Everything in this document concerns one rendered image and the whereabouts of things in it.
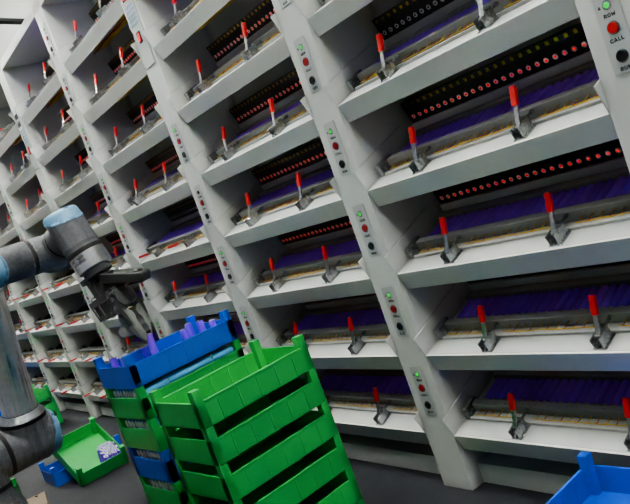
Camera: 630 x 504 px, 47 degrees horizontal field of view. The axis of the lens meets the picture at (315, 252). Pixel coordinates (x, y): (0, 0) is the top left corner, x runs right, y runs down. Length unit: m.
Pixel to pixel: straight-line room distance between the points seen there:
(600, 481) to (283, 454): 0.62
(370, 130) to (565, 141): 0.53
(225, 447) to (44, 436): 1.17
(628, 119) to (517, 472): 0.85
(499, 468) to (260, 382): 0.58
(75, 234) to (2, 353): 0.78
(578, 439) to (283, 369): 0.61
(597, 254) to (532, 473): 0.58
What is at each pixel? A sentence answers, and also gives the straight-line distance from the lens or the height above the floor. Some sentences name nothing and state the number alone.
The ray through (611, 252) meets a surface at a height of 0.51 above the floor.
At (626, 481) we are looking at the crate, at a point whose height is 0.11.
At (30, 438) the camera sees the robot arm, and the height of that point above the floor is 0.33.
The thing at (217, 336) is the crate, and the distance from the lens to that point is 1.86.
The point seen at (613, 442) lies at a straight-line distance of 1.50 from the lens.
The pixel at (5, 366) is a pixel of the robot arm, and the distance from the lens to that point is 2.52.
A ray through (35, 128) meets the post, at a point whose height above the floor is 1.45.
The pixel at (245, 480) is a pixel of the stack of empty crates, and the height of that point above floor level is 0.27.
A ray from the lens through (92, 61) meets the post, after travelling 2.98.
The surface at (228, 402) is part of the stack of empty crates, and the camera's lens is 1.52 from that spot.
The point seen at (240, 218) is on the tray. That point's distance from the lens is 2.22.
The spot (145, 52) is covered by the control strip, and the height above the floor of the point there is 1.32.
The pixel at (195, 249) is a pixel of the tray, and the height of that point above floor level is 0.72.
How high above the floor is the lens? 0.78
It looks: 5 degrees down
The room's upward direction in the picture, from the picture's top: 20 degrees counter-clockwise
